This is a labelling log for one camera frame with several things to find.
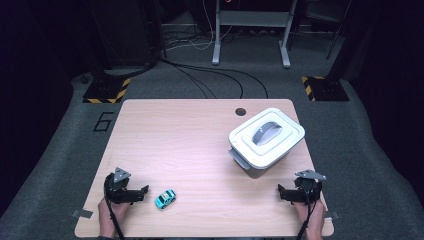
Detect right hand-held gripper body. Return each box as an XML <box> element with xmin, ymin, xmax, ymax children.
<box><xmin>293</xmin><ymin>169</ymin><xmax>327</xmax><ymax>205</ymax></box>

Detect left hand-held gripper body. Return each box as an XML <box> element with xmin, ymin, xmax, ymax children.
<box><xmin>103</xmin><ymin>167</ymin><xmax>134</xmax><ymax>204</ymax></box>

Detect blue toy car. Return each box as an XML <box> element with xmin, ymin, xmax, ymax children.
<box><xmin>154</xmin><ymin>189</ymin><xmax>177</xmax><ymax>210</ymax></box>

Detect white lid with grey handle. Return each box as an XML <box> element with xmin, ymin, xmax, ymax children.
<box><xmin>228</xmin><ymin>107</ymin><xmax>306</xmax><ymax>170</ymax></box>

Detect transparent brown storage box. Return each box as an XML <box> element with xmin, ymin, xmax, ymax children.
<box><xmin>228</xmin><ymin>148</ymin><xmax>288</xmax><ymax>179</ymax></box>

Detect person's left hand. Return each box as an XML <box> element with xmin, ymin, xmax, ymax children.
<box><xmin>98</xmin><ymin>199</ymin><xmax>131</xmax><ymax>238</ymax></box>

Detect black striped stand base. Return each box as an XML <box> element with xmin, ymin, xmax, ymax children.
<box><xmin>301</xmin><ymin>75</ymin><xmax>350</xmax><ymax>102</ymax></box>
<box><xmin>82</xmin><ymin>77</ymin><xmax>132</xmax><ymax>104</ymax></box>

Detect dark cabinet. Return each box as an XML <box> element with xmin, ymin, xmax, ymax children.
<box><xmin>87</xmin><ymin>0</ymin><xmax>165</xmax><ymax>69</ymax></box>

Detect left hand-held gripper cable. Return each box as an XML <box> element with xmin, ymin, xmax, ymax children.
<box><xmin>103</xmin><ymin>181</ymin><xmax>126</xmax><ymax>240</ymax></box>

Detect black floor cables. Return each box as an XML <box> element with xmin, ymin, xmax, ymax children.
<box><xmin>159</xmin><ymin>57</ymin><xmax>270</xmax><ymax>100</ymax></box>

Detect white floor cables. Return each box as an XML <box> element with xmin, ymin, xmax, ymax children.
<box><xmin>165</xmin><ymin>0</ymin><xmax>234</xmax><ymax>52</ymax></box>

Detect white metal desk frame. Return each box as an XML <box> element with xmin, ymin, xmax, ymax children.
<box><xmin>211</xmin><ymin>0</ymin><xmax>298</xmax><ymax>69</ymax></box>

